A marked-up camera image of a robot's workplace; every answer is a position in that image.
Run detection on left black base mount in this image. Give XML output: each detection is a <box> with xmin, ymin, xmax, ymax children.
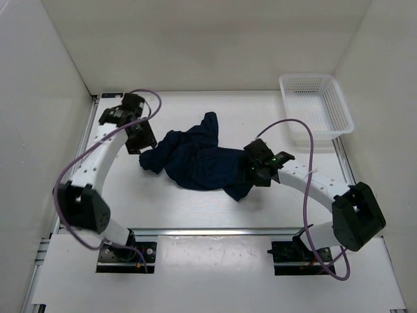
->
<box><xmin>96</xmin><ymin>230</ymin><xmax>157</xmax><ymax>274</ymax></box>

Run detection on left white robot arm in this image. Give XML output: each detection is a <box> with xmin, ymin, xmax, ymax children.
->
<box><xmin>53</xmin><ymin>98</ymin><xmax>156</xmax><ymax>261</ymax></box>

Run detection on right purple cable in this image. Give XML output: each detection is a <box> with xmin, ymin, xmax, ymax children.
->
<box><xmin>255</xmin><ymin>119</ymin><xmax>352</xmax><ymax>281</ymax></box>

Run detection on aluminium frame rail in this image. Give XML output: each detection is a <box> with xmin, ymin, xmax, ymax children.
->
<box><xmin>132</xmin><ymin>227</ymin><xmax>301</xmax><ymax>237</ymax></box>

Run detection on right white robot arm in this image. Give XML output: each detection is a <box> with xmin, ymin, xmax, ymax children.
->
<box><xmin>244</xmin><ymin>138</ymin><xmax>386</xmax><ymax>261</ymax></box>

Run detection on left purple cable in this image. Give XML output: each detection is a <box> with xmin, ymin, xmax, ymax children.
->
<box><xmin>53</xmin><ymin>88</ymin><xmax>164</xmax><ymax>274</ymax></box>

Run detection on white plastic basket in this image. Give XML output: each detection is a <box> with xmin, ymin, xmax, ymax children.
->
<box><xmin>279</xmin><ymin>74</ymin><xmax>354</xmax><ymax>145</ymax></box>

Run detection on navy blue shorts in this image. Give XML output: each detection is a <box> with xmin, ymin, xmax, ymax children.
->
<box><xmin>139</xmin><ymin>112</ymin><xmax>253</xmax><ymax>201</ymax></box>

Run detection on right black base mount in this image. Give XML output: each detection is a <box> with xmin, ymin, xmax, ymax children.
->
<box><xmin>267</xmin><ymin>229</ymin><xmax>328</xmax><ymax>276</ymax></box>

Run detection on purple cable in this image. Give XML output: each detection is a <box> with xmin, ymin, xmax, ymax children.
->
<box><xmin>53</xmin><ymin>88</ymin><xmax>164</xmax><ymax>274</ymax></box>
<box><xmin>255</xmin><ymin>119</ymin><xmax>352</xmax><ymax>281</ymax></box>

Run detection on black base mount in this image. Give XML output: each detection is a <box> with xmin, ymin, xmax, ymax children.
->
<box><xmin>267</xmin><ymin>229</ymin><xmax>328</xmax><ymax>276</ymax></box>
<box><xmin>96</xmin><ymin>230</ymin><xmax>157</xmax><ymax>274</ymax></box>

